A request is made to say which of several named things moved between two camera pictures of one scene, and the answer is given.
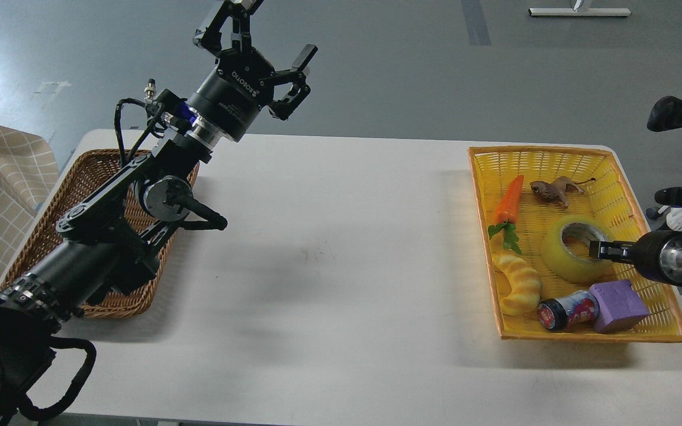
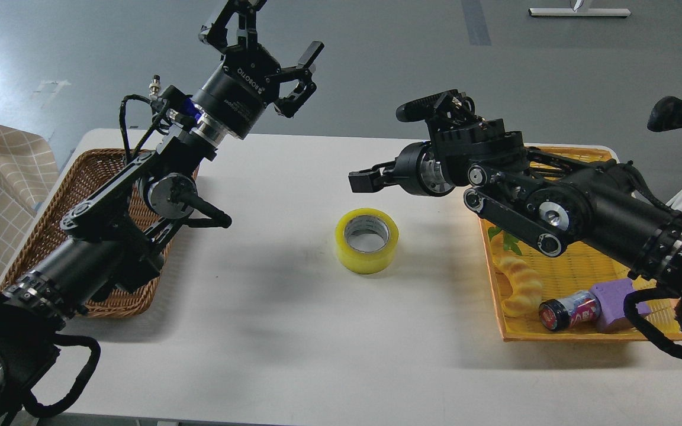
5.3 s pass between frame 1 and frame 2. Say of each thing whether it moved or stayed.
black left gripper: stayed
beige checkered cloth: stayed
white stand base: stayed
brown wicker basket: stayed
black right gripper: moved
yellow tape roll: moved
